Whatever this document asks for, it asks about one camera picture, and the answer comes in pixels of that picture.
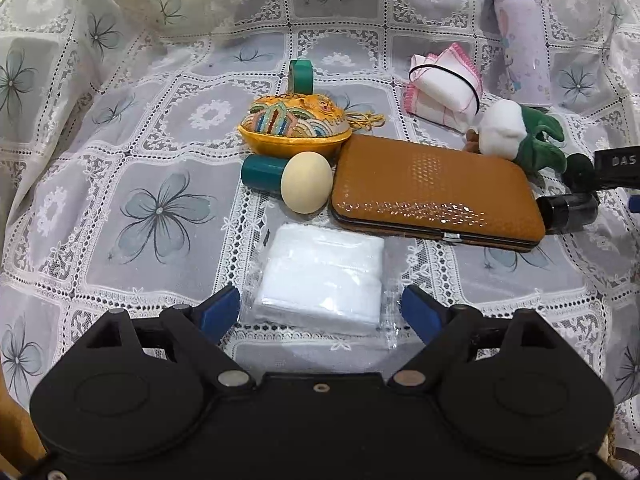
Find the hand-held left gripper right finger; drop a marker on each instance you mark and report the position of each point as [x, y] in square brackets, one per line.
[422, 310]

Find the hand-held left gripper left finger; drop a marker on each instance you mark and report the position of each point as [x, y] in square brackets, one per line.
[220, 310]

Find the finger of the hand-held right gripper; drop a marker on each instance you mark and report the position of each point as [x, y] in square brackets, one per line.
[567, 211]
[581, 172]

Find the white and green plush toy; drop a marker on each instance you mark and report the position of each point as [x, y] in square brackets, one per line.
[502, 127]

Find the white towel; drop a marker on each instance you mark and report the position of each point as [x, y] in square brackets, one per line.
[320, 280]

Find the pink-edged white handkerchief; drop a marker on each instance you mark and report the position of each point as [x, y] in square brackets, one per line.
[445, 95]

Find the yellow embroidered pouch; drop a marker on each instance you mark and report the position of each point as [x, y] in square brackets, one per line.
[290, 120]

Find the brown studded case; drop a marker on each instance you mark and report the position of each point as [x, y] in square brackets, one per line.
[435, 192]

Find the purple water bottle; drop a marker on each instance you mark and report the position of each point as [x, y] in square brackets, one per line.
[522, 45]

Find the teal cylinder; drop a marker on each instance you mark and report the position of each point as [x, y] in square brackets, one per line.
[260, 174]

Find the wooden egg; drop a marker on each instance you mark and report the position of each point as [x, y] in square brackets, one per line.
[306, 182]

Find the white lace floral tablecloth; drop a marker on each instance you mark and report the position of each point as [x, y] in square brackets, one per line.
[150, 160]

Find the green tape roll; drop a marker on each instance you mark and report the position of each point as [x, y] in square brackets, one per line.
[302, 77]

